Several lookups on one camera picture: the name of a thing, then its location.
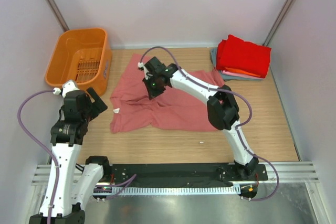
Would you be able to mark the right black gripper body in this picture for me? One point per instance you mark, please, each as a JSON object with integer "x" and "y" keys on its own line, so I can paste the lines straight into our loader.
{"x": 155, "y": 88}

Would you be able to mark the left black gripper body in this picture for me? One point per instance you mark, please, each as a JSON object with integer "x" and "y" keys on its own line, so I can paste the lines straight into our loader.
{"x": 87, "y": 112}

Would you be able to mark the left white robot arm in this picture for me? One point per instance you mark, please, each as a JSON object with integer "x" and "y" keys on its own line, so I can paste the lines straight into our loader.
{"x": 65, "y": 201}

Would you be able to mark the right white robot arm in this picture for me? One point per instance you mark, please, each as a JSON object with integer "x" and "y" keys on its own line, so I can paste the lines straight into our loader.
{"x": 222, "y": 108}

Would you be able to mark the orange plastic basket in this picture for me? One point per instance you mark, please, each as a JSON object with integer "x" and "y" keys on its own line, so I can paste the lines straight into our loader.
{"x": 84, "y": 56}

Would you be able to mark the grey folded t shirt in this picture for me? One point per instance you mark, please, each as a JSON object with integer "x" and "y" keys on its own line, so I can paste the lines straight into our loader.
{"x": 225, "y": 77}

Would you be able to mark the light pink folded t shirt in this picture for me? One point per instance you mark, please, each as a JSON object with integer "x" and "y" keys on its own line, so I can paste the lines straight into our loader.
{"x": 246, "y": 76}

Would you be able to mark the orange folded t shirt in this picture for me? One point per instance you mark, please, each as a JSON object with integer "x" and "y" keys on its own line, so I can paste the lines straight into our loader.
{"x": 244, "y": 71}

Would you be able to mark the red folded t shirt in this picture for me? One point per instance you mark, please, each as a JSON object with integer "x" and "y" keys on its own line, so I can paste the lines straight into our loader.
{"x": 235, "y": 52}

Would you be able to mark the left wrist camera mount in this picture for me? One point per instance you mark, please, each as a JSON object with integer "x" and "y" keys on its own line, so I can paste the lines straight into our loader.
{"x": 66, "y": 88}

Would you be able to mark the white slotted cable duct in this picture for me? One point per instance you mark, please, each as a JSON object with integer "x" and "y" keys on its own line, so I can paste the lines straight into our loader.
{"x": 137, "y": 191}

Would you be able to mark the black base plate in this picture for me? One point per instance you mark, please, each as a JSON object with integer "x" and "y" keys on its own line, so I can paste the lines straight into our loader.
{"x": 178, "y": 175}

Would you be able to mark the aluminium frame rail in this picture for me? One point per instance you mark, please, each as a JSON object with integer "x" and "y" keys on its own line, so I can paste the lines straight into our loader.
{"x": 288, "y": 172}

